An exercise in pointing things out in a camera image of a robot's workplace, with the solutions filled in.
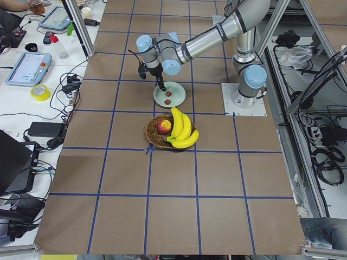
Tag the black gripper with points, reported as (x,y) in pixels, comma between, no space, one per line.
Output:
(155,71)

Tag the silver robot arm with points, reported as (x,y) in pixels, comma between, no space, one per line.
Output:
(165,54)

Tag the pale green plate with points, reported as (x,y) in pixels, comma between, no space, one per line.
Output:
(173,96)

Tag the red apple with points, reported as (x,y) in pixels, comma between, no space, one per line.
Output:
(164,126)

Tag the brown wicker basket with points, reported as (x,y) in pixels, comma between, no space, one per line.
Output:
(155,137)

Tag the yellow banana bunch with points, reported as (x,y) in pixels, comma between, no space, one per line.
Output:
(181,136)

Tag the red cap plastic bottle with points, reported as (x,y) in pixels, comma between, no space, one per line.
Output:
(58,46)

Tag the white paper cup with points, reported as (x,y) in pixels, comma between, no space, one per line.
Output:
(86,12)

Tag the teach pendant tablet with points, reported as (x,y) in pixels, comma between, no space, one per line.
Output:
(30,69)
(56,19)

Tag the yellow tape roll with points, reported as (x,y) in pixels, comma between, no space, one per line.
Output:
(40,92)

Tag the black power adapter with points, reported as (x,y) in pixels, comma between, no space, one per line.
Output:
(45,129)

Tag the black laptop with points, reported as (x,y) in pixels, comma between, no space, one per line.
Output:
(18,160)

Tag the person in brown shirt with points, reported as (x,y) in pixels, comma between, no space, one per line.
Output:
(325,230)

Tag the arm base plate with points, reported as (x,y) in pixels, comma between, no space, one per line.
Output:
(238,105)
(217,19)

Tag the aluminium frame post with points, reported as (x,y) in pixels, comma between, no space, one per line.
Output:
(78,23)

